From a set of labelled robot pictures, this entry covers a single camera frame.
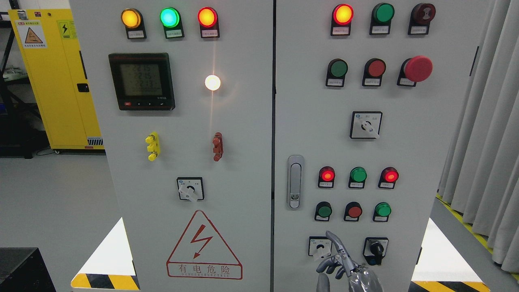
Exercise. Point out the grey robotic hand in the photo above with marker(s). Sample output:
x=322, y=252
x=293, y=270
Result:
x=360, y=278

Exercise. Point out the red push button lower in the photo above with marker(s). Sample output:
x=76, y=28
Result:
x=353, y=212

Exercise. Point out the red push button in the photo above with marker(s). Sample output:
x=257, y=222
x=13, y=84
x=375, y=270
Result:
x=373, y=72
x=353, y=212

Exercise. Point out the green push button lower right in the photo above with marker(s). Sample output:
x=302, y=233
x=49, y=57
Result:
x=382, y=212

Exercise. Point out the green start push button lower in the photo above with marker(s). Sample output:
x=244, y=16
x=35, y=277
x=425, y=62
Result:
x=323, y=211

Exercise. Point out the red push button upper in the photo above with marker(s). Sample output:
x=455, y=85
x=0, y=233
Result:
x=373, y=72

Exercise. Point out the green push button upper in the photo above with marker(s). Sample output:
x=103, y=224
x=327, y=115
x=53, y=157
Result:
x=336, y=71

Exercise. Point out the red emergency stop mushroom button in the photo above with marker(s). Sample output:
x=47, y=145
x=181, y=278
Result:
x=414, y=70

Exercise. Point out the green indicator light lower middle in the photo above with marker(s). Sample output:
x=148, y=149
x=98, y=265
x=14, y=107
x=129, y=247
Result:
x=357, y=178

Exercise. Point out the green indicator light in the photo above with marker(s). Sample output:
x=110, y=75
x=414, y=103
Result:
x=381, y=17
x=172, y=23
x=357, y=178

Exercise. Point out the red indicator light lower right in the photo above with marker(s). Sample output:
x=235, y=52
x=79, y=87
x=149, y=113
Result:
x=388, y=178

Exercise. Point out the red indicator light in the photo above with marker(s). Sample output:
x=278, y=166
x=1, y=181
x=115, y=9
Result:
x=326, y=177
x=388, y=178
x=341, y=21
x=208, y=22

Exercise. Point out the red indicator light lower left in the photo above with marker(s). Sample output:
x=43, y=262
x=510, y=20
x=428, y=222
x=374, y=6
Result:
x=326, y=177

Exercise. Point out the grey curtain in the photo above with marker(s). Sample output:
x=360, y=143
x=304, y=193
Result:
x=480, y=176

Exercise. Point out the red electrical hazard warning sticker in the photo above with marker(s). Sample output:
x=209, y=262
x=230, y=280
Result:
x=201, y=252

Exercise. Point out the grey electrical control cabinet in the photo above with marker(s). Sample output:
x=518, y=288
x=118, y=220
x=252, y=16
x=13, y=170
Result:
x=272, y=58

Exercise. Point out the red terminal connector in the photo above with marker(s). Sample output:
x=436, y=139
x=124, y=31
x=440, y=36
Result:
x=217, y=146

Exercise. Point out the white glowing indicator light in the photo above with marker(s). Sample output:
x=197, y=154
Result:
x=212, y=82

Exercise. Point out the yellow terminal connector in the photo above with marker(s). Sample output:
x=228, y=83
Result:
x=153, y=145

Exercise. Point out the red indicator light top right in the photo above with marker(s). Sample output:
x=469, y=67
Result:
x=341, y=21

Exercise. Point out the green indicator light top right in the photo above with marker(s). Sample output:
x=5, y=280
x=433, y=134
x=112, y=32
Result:
x=381, y=17

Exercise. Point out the dark red buzzer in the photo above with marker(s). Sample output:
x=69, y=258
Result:
x=420, y=18

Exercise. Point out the black digital power meter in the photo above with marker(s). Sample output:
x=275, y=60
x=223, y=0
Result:
x=142, y=81

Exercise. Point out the red indicator light top left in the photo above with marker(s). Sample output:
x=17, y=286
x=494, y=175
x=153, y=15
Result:
x=208, y=22

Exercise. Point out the green indicator light top left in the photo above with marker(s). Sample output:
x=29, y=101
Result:
x=172, y=23

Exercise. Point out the black box bottom left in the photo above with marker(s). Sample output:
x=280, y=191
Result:
x=23, y=270

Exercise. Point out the yellow indicator light top left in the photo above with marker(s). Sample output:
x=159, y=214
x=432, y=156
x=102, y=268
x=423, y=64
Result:
x=133, y=23

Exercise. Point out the yellow safety storage cabinet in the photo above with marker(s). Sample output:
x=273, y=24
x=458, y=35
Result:
x=51, y=52

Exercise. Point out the black key switch bottom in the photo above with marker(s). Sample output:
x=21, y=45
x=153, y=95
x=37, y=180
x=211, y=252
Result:
x=374, y=250

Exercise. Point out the white selector switch bottom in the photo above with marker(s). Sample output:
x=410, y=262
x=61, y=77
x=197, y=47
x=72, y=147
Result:
x=319, y=247

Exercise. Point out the white selector switch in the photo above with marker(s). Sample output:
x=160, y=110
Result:
x=365, y=124
x=319, y=247

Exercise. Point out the grey cabinet door handle lock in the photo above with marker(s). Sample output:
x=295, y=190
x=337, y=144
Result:
x=294, y=181

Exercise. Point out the white selector switch upper right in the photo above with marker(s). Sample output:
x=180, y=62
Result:
x=365, y=124

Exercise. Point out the white selector switch left door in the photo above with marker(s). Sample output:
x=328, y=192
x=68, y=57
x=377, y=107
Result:
x=190, y=189

